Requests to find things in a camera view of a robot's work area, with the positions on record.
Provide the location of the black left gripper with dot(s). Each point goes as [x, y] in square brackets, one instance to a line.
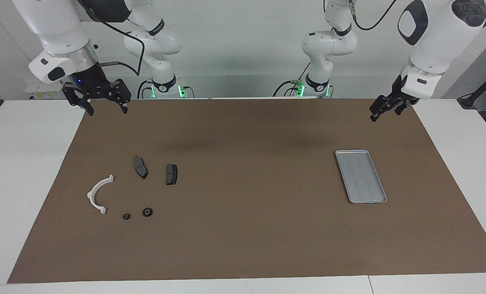
[393, 100]

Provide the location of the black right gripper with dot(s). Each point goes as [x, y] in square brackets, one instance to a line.
[92, 83]

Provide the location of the large black bearing gear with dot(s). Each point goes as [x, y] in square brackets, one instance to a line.
[147, 212]

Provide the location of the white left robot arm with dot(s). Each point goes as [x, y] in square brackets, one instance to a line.
[434, 36]

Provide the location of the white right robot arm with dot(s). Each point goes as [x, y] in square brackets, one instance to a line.
[63, 28]

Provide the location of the silver metal tray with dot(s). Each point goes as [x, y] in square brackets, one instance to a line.
[361, 176]

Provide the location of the white power strip box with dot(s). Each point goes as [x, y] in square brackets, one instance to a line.
[43, 93]

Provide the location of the dark grey brake pad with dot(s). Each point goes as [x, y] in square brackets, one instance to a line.
[171, 174]
[140, 166]

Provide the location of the black stand pole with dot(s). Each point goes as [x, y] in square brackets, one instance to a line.
[477, 93]

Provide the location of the brown table mat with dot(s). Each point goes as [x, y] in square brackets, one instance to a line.
[247, 228]

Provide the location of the white curved plastic bracket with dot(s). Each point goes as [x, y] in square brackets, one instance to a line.
[92, 195]

